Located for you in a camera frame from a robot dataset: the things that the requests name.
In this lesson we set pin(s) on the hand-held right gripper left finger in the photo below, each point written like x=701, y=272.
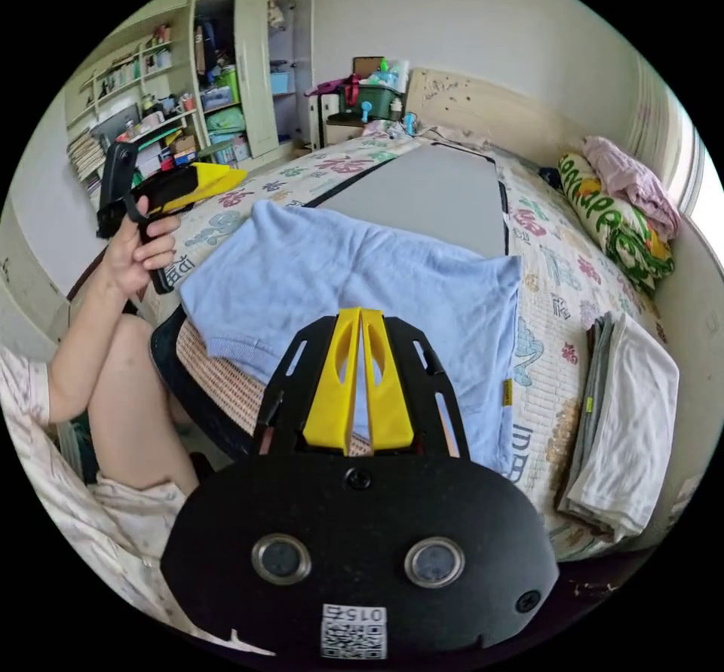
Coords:
x=331, y=395

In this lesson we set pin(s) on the pile of clothes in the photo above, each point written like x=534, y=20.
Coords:
x=622, y=423

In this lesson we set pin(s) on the grey flat board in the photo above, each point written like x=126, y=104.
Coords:
x=418, y=191

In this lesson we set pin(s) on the person's body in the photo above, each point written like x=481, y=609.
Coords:
x=136, y=400

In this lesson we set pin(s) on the pink crumpled garment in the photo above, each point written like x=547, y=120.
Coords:
x=633, y=180

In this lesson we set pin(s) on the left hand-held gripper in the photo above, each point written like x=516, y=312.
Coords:
x=161, y=194

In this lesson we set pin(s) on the bed with printed sheet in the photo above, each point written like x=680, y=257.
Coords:
x=565, y=287

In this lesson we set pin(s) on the light blue long sleeve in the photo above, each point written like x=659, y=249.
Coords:
x=339, y=265

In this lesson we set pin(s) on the person's left forearm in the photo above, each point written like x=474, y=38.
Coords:
x=85, y=344

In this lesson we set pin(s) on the pale green cupboard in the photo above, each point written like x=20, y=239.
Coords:
x=251, y=61

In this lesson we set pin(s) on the green floral rolled blanket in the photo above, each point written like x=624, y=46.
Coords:
x=616, y=231

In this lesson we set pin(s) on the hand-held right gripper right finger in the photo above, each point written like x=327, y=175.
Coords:
x=390, y=400

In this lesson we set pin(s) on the wall shelf with books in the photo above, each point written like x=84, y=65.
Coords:
x=136, y=95

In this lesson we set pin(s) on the person's left hand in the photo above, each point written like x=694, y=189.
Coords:
x=133, y=256

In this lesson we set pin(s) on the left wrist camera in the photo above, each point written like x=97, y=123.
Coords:
x=116, y=185

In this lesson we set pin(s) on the bedside table with green box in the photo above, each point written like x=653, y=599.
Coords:
x=367, y=98

